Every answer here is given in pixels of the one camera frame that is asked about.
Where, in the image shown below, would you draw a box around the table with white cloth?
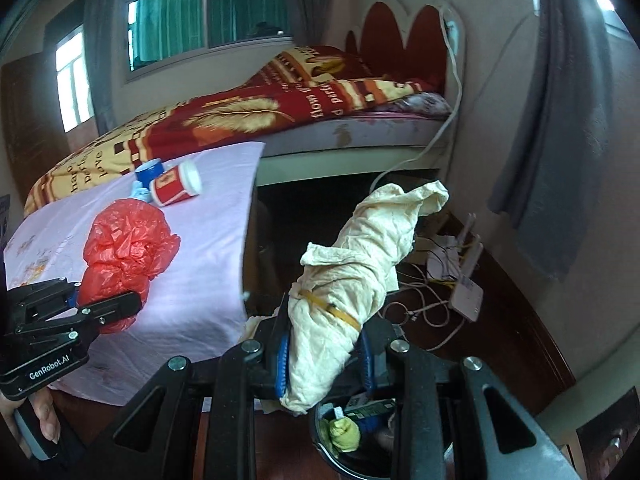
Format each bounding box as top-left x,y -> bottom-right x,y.
4,141 -> 266,407

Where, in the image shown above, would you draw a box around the floral pillow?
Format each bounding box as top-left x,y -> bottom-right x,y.
395,92 -> 452,119

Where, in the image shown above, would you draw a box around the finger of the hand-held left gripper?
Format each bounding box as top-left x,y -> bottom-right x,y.
10,277 -> 82,327
15,291 -> 142,337

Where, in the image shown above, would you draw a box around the tangle of white cables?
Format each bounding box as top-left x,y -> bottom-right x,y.
380,240 -> 467,352

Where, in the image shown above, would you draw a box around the white router with antennas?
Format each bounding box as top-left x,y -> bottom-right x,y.
448,212 -> 485,323

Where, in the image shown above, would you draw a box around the red paper cup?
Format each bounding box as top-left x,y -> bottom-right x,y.
150,161 -> 202,208

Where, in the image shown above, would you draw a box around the white paper sheets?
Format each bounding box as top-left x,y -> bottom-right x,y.
426,232 -> 459,282

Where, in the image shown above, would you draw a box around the white bed with red headboard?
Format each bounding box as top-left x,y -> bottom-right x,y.
255,0 -> 468,188

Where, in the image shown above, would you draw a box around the grey patterned curtain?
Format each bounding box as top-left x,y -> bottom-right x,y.
487,0 -> 617,282

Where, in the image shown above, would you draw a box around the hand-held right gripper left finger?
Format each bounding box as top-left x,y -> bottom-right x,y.
75,295 -> 293,480

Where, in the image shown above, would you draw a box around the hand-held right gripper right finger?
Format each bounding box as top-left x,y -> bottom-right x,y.
359,317 -> 591,480

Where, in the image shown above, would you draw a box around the cream cloth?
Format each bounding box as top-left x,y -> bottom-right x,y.
242,180 -> 450,417

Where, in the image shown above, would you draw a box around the small bright window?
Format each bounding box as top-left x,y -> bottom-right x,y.
52,27 -> 94,132

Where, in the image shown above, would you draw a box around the blue paper cup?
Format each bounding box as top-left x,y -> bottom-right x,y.
134,158 -> 165,189

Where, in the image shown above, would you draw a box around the red plastic bag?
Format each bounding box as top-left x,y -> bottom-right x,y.
77,197 -> 182,335

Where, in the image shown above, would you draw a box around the brown wooden door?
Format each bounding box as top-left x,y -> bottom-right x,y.
0,50 -> 66,201

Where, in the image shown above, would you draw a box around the black plastic bucket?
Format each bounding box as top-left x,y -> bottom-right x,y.
307,395 -> 401,480

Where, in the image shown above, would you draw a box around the green drink carton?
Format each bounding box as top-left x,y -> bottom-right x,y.
345,399 -> 397,421

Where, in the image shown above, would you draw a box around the person's left hand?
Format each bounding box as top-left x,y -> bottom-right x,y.
0,389 -> 62,456

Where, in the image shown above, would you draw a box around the bed with red blanket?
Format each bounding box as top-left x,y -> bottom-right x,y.
22,45 -> 446,218

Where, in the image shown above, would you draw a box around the large window with green curtain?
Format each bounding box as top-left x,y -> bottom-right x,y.
125,0 -> 296,74

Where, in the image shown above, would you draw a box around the yellow-green cloth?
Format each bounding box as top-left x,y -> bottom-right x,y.
320,417 -> 361,457

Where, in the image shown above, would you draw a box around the black cabinet with knob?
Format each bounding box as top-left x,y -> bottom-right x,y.
575,412 -> 640,480

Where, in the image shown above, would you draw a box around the white power cable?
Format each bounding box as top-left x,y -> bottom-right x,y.
370,5 -> 464,197

